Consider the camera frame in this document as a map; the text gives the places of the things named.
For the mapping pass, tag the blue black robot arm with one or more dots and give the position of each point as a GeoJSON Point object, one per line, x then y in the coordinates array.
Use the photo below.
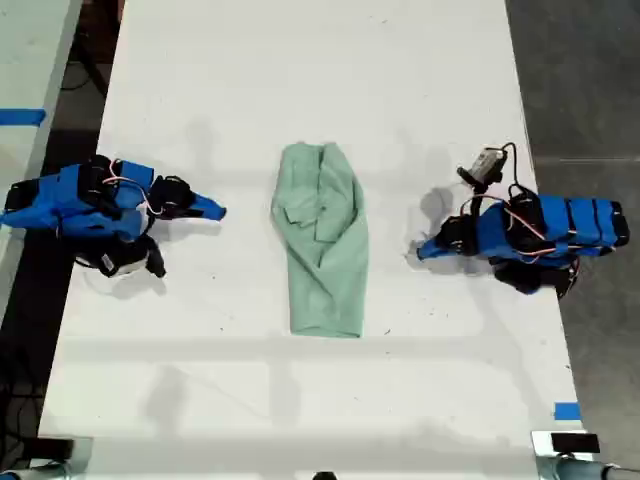
{"type": "Point", "coordinates": [565, 225]}
{"type": "Point", "coordinates": [75, 200]}

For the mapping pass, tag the black white camera box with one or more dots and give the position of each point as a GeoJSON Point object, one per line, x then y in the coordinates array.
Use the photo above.
{"type": "Point", "coordinates": [127, 260]}

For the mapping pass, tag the pale green T-shirt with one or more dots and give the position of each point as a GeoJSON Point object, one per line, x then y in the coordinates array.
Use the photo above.
{"type": "Point", "coordinates": [325, 240]}

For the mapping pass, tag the black camera stalk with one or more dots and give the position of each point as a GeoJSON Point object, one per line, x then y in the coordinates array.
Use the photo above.
{"type": "Point", "coordinates": [479, 195]}

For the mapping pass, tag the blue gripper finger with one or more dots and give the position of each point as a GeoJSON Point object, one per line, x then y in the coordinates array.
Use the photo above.
{"type": "Point", "coordinates": [432, 245]}
{"type": "Point", "coordinates": [432, 254]}
{"type": "Point", "coordinates": [192, 214]}
{"type": "Point", "coordinates": [207, 204]}

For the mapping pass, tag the small black box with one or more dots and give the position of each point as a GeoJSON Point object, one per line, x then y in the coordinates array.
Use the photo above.
{"type": "Point", "coordinates": [574, 443]}
{"type": "Point", "coordinates": [55, 447]}

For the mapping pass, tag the short blue tape strip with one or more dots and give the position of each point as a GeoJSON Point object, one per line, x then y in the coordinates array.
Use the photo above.
{"type": "Point", "coordinates": [567, 411]}

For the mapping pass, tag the long blue tape strip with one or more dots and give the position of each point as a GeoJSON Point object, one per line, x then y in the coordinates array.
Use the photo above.
{"type": "Point", "coordinates": [22, 116]}

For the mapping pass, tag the grey camera box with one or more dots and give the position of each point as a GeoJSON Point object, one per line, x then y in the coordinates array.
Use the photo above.
{"type": "Point", "coordinates": [482, 164]}

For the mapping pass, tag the white side table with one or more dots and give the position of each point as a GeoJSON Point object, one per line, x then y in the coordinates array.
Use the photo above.
{"type": "Point", "coordinates": [25, 65]}

